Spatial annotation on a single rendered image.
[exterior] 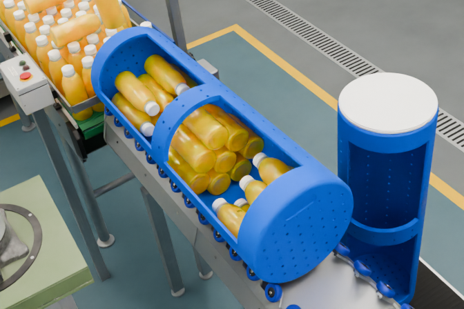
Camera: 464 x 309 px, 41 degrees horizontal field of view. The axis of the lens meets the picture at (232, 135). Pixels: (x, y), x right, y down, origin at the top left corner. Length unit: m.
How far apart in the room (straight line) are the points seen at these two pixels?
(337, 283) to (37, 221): 0.75
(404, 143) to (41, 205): 0.98
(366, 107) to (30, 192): 0.95
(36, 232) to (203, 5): 3.19
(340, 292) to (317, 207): 0.24
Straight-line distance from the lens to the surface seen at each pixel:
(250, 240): 1.33
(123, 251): 2.91
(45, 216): 1.63
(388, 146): 1.77
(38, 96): 2.08
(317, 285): 1.52
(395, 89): 1.89
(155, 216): 2.31
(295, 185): 1.31
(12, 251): 1.56
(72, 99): 2.11
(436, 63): 3.84
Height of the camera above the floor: 2.17
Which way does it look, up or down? 40 degrees down
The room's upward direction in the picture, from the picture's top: 9 degrees counter-clockwise
